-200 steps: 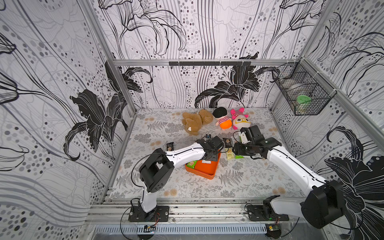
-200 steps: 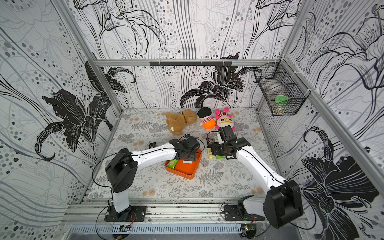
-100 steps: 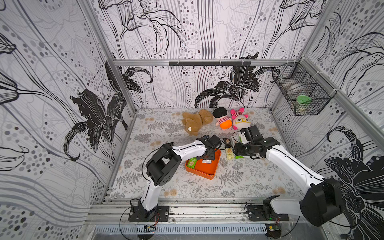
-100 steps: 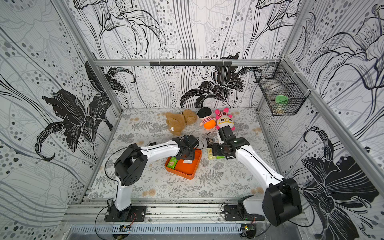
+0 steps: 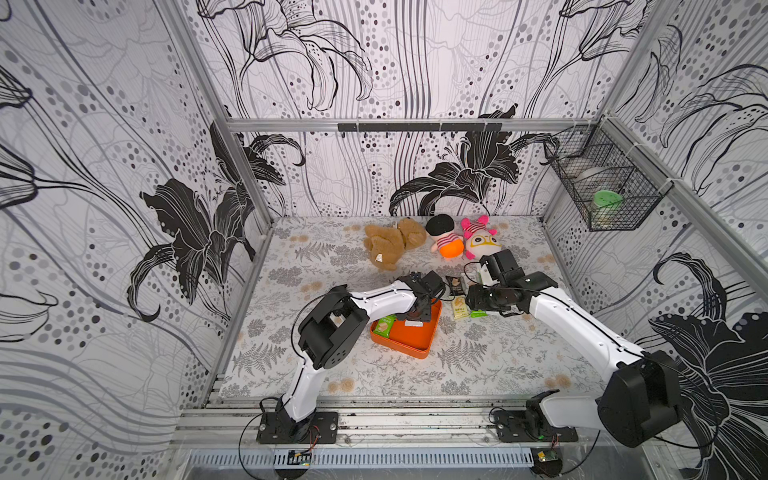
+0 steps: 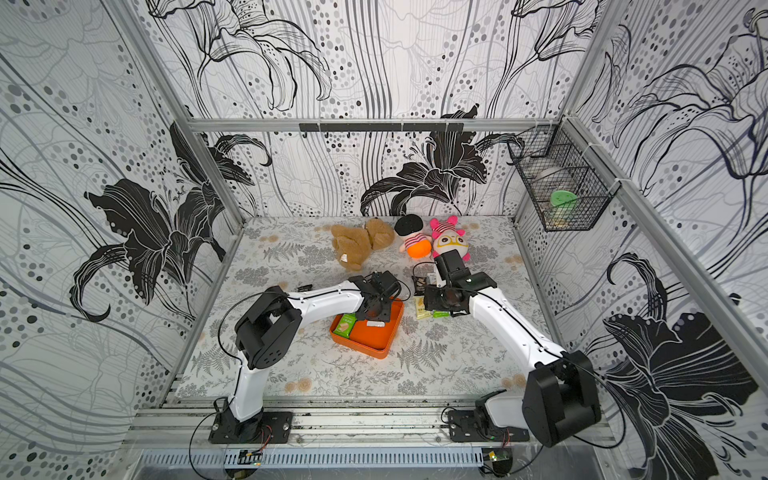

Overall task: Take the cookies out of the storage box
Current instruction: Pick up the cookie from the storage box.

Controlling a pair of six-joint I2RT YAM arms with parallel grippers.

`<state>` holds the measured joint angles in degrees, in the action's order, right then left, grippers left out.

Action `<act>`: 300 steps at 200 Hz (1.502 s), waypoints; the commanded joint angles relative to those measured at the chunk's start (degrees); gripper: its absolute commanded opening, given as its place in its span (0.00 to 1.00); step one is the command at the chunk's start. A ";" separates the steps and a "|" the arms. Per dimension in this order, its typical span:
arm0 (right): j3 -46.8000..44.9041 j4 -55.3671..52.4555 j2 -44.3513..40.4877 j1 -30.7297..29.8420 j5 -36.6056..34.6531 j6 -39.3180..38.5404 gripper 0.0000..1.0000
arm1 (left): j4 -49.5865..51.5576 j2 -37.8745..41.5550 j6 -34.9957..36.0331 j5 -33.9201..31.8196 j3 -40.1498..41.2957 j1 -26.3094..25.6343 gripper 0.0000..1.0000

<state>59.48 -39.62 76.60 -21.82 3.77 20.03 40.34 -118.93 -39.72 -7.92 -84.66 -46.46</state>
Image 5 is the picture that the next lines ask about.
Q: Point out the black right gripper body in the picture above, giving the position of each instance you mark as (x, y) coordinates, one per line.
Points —
(477, 298)

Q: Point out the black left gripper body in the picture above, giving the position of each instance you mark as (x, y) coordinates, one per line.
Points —
(422, 313)

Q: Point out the black cookie packet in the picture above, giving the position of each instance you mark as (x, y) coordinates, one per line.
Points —
(455, 285)

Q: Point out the cream cookie packet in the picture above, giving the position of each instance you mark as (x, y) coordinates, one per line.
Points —
(460, 308)

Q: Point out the orange plastic storage box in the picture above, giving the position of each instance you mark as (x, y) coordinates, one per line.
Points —
(408, 338)

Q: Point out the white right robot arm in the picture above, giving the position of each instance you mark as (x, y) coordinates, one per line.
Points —
(642, 395)

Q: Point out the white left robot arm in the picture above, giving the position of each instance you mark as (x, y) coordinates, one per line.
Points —
(328, 333)

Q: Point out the brown teddy bear plush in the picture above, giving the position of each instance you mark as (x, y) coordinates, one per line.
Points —
(386, 245)

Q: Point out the orange pink black-haired doll plush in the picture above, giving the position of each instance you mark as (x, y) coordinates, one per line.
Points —
(446, 242)

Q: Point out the white pink owl plush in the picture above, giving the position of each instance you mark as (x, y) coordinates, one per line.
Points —
(479, 238)

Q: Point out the green lidded cup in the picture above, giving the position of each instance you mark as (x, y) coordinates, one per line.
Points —
(604, 207)

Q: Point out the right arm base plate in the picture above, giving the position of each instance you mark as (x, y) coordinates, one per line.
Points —
(513, 426)

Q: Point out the aluminium front rail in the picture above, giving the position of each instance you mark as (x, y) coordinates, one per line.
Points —
(363, 421)

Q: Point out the black wire wall basket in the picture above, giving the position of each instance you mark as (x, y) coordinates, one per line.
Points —
(587, 159)

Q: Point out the white slotted cable duct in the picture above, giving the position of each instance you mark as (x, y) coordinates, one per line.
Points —
(366, 458)

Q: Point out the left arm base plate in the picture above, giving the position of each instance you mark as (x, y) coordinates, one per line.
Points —
(319, 428)

